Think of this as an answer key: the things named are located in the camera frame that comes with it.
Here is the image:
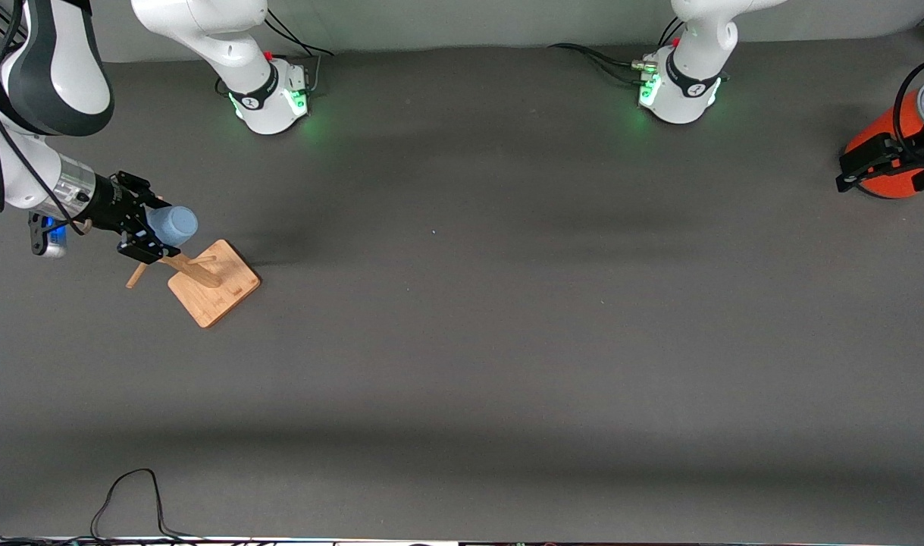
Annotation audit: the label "light blue cup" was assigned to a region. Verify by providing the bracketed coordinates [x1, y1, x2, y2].
[146, 205, 200, 248]

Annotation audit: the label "orange cylindrical can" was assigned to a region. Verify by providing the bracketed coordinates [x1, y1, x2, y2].
[843, 88, 924, 200]

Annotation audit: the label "wooden mug tree stand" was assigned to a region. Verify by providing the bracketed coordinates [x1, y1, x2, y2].
[125, 241, 262, 329]

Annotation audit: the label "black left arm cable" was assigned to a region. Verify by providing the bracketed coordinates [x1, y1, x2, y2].
[892, 56, 924, 162]

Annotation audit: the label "black right arm base cables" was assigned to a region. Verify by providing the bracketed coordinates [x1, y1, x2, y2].
[265, 11, 334, 96]

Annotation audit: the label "black arm base cables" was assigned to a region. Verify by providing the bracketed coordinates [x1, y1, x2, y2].
[547, 15, 684, 86]
[265, 11, 334, 96]

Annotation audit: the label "black looped floor cable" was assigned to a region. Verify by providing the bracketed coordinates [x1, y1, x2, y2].
[90, 468, 205, 544]

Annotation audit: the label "black left arm base cables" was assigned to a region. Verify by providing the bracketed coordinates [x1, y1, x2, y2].
[547, 15, 684, 86]

